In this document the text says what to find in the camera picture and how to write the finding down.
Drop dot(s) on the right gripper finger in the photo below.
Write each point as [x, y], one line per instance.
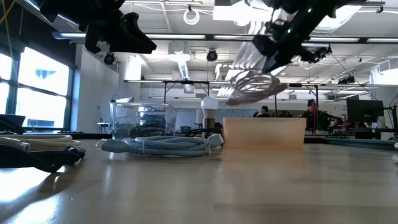
[269, 63]
[277, 62]

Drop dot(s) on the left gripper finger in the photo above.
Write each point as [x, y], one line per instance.
[127, 37]

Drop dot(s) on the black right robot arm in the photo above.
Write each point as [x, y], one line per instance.
[311, 15]

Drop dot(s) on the person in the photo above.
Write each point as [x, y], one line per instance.
[308, 118]
[263, 112]

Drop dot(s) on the long ceiling light strip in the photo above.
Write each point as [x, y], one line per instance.
[177, 36]

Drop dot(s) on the white bulb on metal base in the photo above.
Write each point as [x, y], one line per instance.
[209, 104]

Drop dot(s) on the clear plastic bin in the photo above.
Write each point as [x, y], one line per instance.
[124, 115]

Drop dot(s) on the black computer monitor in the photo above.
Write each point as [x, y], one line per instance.
[365, 110]

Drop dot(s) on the black ceiling camera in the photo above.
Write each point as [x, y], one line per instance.
[346, 80]
[318, 54]
[212, 55]
[109, 58]

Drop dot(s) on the black background rig frame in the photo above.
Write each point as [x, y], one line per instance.
[192, 82]

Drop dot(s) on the window with dark frame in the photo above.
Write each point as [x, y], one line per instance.
[43, 93]

